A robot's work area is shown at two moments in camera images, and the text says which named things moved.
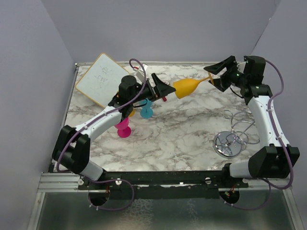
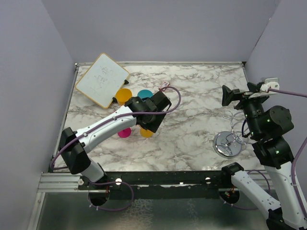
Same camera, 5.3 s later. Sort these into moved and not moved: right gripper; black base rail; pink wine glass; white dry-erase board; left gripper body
Moved: left gripper body; right gripper
Not moved: black base rail; white dry-erase board; pink wine glass
